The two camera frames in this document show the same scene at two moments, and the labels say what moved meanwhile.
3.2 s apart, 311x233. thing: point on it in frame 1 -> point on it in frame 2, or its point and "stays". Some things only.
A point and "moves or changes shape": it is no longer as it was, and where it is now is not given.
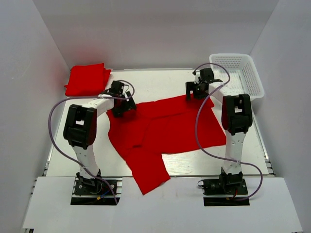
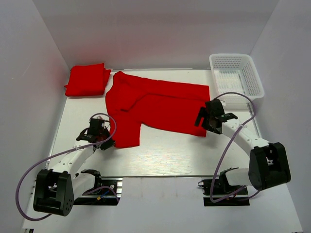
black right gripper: [191, 86] -> [204, 124]
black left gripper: [129, 105] -> [108, 144]
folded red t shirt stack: [87, 80] stays
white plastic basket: [244, 78] stays
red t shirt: [145, 133] moves or changes shape
